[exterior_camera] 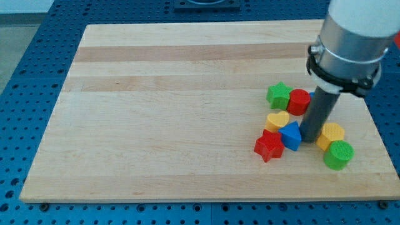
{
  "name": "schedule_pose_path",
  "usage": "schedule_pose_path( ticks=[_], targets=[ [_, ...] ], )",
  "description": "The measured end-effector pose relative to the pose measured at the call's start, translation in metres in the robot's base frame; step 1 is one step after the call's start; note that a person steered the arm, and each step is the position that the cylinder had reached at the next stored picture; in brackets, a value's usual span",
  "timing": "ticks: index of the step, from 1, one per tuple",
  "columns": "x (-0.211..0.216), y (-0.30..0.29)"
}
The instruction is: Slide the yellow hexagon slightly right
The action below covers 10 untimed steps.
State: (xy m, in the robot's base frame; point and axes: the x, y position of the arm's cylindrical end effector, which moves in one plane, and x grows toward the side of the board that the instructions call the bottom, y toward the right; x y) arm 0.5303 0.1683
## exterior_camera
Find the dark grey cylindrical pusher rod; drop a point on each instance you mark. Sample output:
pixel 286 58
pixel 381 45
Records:
pixel 317 113

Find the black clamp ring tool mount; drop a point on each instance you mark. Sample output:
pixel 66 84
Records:
pixel 336 75

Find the yellow hexagon block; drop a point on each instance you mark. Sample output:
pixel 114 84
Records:
pixel 330 132

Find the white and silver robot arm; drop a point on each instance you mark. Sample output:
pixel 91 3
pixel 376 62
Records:
pixel 346 56

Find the red cylinder block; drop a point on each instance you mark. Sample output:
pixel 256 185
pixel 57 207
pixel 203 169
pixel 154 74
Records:
pixel 299 101

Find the green star block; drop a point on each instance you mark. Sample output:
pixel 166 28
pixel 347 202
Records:
pixel 278 96

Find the blue triangle block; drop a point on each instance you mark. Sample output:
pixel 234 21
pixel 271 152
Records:
pixel 290 136

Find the yellow heart block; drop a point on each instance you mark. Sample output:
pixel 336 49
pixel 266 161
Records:
pixel 276 121

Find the green cylinder block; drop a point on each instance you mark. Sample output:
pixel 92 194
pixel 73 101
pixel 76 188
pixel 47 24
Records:
pixel 338 155

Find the red star block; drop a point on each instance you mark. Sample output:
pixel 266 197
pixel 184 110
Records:
pixel 269 145

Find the wooden board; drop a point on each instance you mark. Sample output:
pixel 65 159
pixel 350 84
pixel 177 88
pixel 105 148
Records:
pixel 154 113

